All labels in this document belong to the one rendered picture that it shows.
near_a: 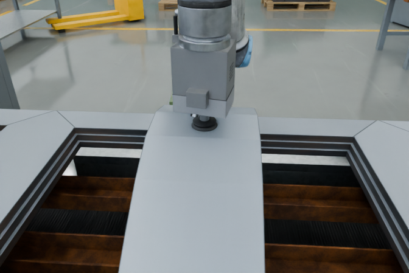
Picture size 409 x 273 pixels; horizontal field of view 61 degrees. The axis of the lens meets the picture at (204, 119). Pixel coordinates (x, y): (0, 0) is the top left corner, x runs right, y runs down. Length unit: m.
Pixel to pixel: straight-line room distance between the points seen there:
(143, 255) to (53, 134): 0.55
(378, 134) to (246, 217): 0.57
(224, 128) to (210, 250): 0.20
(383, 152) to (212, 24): 0.56
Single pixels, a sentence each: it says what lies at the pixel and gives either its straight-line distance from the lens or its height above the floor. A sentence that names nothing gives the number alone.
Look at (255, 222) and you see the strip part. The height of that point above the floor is 0.98.
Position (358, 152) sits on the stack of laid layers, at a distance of 0.91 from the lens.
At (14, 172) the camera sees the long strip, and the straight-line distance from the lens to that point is 0.85.
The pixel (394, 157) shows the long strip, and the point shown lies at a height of 0.87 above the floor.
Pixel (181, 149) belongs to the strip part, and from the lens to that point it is 0.53.
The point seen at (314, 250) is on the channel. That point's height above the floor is 0.72.
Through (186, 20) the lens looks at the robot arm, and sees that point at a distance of 0.48.
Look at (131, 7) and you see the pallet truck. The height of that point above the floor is 0.23.
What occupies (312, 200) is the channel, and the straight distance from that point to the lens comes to 0.99.
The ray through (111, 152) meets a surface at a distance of 1.17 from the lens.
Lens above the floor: 1.32
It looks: 29 degrees down
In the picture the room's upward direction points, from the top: straight up
